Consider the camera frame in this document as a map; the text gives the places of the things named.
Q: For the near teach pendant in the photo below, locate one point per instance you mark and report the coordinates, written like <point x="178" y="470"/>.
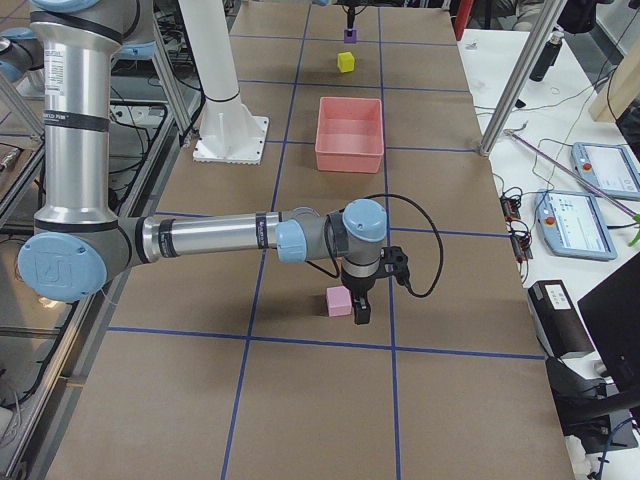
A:
<point x="572" y="225"/>

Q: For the purple foam block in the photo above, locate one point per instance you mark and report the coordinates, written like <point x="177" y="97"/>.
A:
<point x="350" y="36"/>

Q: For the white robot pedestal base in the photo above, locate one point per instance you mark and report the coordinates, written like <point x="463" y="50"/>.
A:
<point x="228" y="132"/>

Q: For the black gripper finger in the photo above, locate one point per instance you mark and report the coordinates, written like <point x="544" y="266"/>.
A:
<point x="351" y="13"/>

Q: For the yellow foam block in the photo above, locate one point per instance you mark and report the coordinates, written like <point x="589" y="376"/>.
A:
<point x="346" y="62"/>

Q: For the purple rod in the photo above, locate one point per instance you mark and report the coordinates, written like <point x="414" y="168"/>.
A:
<point x="588" y="186"/>

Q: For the black box with label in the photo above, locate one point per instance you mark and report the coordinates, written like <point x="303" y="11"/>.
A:
<point x="557" y="322"/>

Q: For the teach pendant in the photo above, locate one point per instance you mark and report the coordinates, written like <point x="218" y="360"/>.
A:
<point x="612" y="168"/>
<point x="572" y="225"/>

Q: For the black water bottle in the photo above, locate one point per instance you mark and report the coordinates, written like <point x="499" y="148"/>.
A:
<point x="547" y="57"/>

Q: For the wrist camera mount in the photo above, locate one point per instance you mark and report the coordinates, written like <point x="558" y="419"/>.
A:
<point x="394" y="263"/>

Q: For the black monitor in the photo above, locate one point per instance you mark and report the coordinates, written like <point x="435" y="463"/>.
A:
<point x="610" y="312"/>

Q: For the aluminium frame post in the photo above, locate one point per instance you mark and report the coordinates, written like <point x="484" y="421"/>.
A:
<point x="530" y="53"/>

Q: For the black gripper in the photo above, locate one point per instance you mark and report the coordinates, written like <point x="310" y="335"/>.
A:
<point x="359" y="287"/>

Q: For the far teach pendant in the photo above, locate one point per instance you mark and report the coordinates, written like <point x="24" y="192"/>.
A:
<point x="612" y="168"/>

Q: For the pink plastic bin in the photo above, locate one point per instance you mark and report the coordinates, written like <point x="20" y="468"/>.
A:
<point x="349" y="135"/>

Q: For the light pink foam block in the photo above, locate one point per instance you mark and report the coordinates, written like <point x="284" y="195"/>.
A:
<point x="338" y="301"/>

